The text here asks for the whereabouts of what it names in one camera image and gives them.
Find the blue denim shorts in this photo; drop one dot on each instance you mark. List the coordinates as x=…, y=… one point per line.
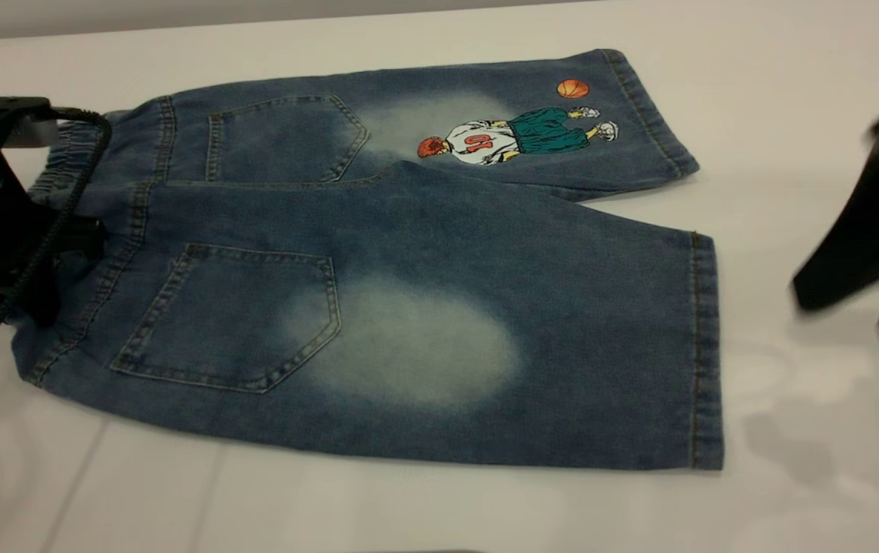
x=439, y=253

